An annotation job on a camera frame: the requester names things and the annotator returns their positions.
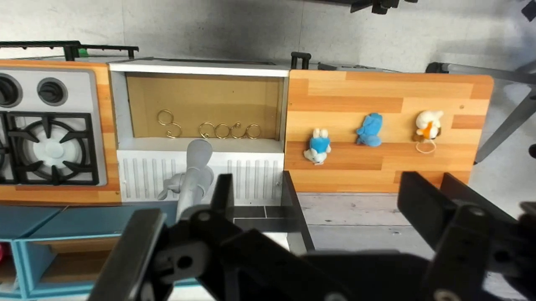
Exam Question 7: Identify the black stove knob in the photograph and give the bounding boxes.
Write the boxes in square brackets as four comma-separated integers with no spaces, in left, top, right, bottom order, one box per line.
[0,74,23,109]
[34,76,68,107]

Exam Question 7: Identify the black clamp bracket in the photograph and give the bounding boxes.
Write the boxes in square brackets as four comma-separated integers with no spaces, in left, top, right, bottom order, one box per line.
[289,51,312,72]
[423,61,452,76]

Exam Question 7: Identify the black bar with green tip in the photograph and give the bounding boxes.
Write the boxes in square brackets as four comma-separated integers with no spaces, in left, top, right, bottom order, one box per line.
[0,39,140,62]

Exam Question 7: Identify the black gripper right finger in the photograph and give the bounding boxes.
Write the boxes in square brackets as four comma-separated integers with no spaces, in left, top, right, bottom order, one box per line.
[396,169,536,301]

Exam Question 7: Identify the silver keyring on doll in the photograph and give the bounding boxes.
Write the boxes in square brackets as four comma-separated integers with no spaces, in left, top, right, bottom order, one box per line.
[415,139,436,156]

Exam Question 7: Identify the blue toy cabinet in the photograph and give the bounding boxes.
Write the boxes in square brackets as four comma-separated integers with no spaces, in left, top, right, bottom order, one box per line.
[0,201,194,301]

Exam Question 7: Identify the grey metal stand leg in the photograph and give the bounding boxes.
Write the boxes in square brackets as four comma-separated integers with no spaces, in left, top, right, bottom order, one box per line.
[473,59,536,166]

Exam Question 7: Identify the white toy sink unit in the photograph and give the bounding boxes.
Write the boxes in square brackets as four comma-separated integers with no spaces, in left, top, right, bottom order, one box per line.
[108,59,291,206]

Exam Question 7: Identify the black burner grate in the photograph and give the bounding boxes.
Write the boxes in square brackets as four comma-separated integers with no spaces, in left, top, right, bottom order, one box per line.
[0,112,101,188]

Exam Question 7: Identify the grey toy faucet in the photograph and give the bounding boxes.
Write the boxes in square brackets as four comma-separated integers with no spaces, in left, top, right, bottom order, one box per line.
[155,137,215,221]

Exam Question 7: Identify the large loose silver keyring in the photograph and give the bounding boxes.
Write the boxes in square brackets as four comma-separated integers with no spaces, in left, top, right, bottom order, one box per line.
[153,109,184,139]

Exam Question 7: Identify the plain blue plush doll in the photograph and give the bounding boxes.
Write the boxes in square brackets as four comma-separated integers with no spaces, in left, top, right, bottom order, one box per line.
[354,112,385,149]

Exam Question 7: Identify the white and orange plush doll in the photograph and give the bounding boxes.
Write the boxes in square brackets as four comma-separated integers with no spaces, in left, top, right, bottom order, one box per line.
[411,109,445,142]

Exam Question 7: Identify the grey toy stove top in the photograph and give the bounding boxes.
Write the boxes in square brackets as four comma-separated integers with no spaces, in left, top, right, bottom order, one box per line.
[0,67,108,189]

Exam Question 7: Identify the chain of silver keyrings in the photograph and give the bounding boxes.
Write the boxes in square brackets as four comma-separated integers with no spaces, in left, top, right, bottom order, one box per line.
[214,122,262,142]

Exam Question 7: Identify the small loose silver keyring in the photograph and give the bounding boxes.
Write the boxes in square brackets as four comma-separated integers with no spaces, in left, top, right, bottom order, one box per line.
[195,121,219,142]

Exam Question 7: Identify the blue and white bunny doll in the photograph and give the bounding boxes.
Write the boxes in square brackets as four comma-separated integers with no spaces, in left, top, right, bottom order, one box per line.
[301,127,333,168]

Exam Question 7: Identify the wooden plank countertop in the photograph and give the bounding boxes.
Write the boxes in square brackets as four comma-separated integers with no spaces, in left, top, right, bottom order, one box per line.
[282,69,495,196]

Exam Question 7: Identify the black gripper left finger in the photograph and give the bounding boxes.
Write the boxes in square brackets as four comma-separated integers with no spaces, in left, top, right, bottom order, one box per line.
[101,171,314,301]

